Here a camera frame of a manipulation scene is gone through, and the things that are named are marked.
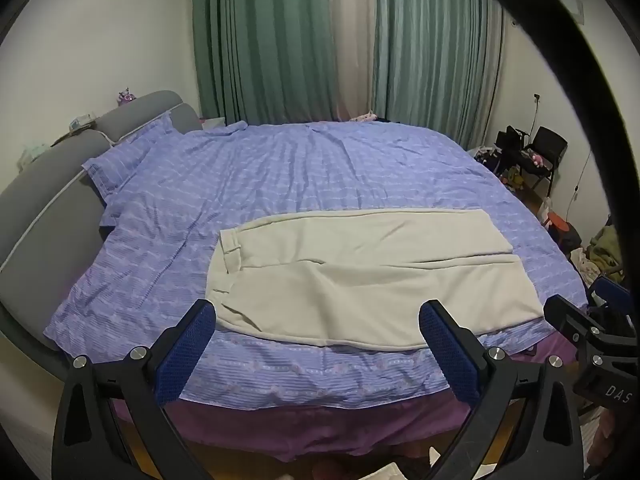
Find purple patterned blanket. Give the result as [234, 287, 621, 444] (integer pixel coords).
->
[44, 121, 590, 408]

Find pile of clothes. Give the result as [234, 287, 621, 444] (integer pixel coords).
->
[570, 225, 626, 286]

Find cream pants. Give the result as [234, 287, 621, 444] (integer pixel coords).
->
[206, 208, 546, 350]

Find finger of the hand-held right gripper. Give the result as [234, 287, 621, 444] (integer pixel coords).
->
[544, 294, 608, 356]
[590, 276, 635, 322]

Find black bag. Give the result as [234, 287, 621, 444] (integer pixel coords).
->
[495, 126, 531, 162]

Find black folding chair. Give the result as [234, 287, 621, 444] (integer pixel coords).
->
[520, 126, 569, 196]

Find grey padded headboard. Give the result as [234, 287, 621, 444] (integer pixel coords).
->
[0, 91, 201, 356]

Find black curved cable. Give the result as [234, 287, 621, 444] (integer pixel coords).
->
[450, 0, 640, 311]

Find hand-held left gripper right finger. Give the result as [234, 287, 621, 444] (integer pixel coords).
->
[419, 300, 586, 480]

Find white paper sheet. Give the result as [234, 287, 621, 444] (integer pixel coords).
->
[369, 462, 417, 480]

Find beige sheer curtain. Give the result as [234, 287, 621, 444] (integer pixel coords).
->
[327, 0, 377, 121]

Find thin white cable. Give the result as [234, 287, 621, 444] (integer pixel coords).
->
[569, 149, 594, 213]

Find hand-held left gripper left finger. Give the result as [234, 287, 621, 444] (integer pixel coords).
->
[51, 299, 218, 480]

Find magenta bed sheet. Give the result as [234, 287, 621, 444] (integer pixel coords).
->
[112, 332, 581, 463]

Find purple patterned pillow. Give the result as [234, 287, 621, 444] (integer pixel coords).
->
[81, 112, 176, 206]

